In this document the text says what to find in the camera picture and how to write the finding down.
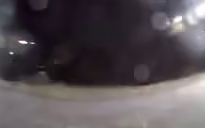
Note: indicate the grey paved path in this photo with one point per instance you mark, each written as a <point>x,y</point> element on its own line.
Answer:
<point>103,106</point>

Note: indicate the dark row of trees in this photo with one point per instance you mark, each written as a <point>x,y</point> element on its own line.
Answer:
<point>96,43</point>

